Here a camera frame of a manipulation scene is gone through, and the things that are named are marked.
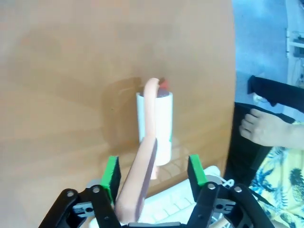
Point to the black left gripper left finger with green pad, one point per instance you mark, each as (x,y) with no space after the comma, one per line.
(110,175)

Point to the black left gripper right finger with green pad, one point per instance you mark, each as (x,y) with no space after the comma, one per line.
(197,173)

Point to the person's right hand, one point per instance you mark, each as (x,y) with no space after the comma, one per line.
(266,129)

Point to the white plastic drip tray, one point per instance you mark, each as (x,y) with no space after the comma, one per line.
(171,206)

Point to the yellow pineapple print shirt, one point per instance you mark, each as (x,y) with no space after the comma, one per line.
(285,185)

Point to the black elongated object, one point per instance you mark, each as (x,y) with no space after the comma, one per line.
(273,89)

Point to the white shelf unit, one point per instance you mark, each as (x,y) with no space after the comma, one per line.
(295,42)

